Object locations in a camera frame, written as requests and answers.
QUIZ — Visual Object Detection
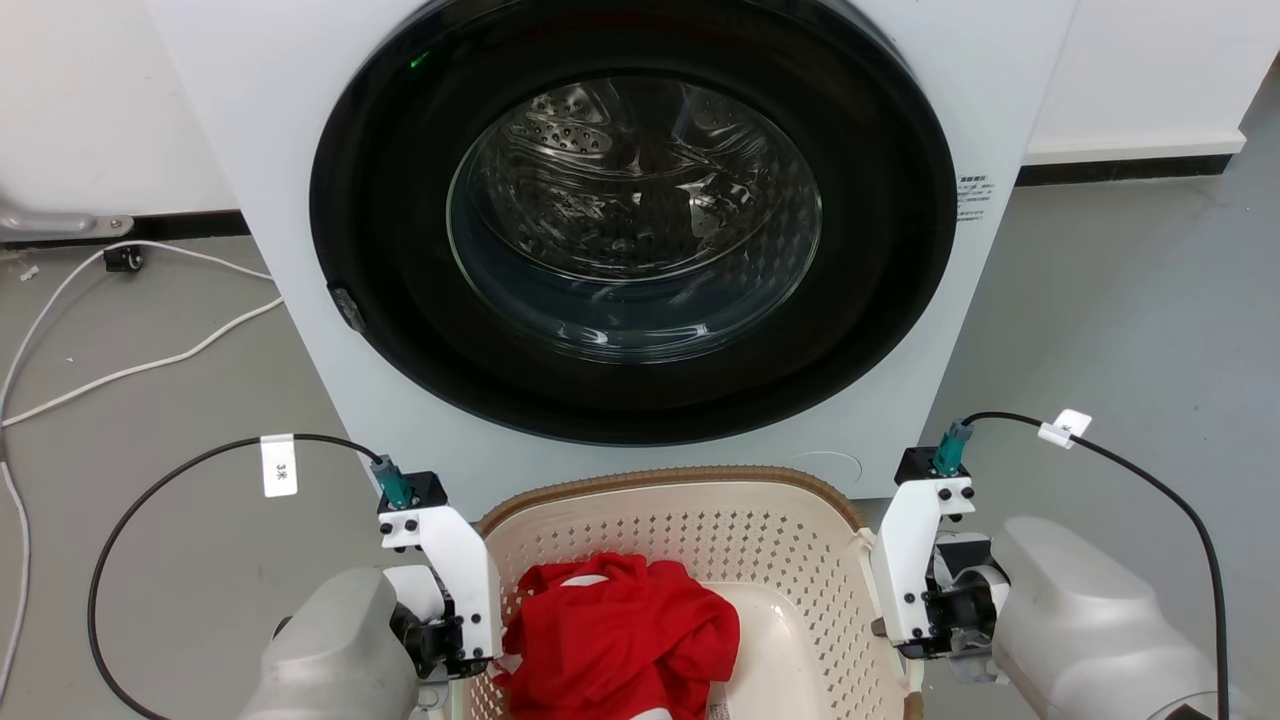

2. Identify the round black glass washer door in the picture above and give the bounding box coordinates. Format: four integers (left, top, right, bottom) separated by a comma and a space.
308, 0, 959, 447

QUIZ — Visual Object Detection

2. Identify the small text sticker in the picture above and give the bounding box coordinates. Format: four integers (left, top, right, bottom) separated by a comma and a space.
955, 175, 997, 224

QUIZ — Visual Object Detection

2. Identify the thin white floor cable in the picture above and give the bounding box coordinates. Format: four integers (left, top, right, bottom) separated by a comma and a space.
0, 240, 274, 701
0, 297, 285, 429

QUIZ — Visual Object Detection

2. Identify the white front-load washing machine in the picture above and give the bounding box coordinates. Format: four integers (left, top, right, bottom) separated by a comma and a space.
145, 0, 1081, 523

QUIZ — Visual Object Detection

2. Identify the red garment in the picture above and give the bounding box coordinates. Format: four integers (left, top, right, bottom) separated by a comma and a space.
492, 552, 742, 720

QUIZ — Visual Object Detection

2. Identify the cream perforated laundry basket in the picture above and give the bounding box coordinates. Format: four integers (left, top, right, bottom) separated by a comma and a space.
465, 465, 927, 720

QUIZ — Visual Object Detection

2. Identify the round white filter cover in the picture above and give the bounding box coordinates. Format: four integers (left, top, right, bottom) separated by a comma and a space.
785, 451, 863, 492

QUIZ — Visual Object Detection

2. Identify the black baseboard strip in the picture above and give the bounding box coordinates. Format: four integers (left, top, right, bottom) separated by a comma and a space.
1015, 154, 1234, 188
128, 209, 247, 242

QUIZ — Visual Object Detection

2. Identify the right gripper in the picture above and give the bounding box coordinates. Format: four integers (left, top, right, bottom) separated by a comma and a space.
898, 534, 1013, 687

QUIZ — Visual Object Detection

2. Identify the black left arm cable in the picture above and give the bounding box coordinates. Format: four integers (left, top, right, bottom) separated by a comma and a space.
88, 433, 413, 720

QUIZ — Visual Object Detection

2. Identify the white paper cable tag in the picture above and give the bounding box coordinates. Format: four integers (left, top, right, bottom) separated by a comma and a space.
1037, 409, 1093, 450
261, 434, 299, 499

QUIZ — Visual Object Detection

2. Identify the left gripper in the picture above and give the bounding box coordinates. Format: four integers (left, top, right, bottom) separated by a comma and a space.
398, 598, 493, 683

